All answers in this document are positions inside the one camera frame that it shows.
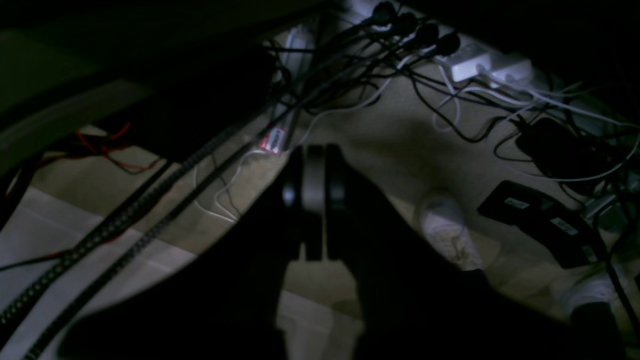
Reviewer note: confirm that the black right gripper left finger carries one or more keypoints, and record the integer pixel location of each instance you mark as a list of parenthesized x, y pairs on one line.
[(222, 306)]

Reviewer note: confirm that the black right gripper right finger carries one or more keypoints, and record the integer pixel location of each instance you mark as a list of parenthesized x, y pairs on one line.
[(418, 306)]

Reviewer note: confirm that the white shoe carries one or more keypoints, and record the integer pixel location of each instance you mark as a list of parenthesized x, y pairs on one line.
[(443, 224)]

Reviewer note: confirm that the black power adapter brick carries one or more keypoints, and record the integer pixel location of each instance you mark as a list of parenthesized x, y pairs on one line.
[(564, 233)]

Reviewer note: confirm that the white power strip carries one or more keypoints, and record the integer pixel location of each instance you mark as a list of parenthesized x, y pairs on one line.
[(474, 61)]

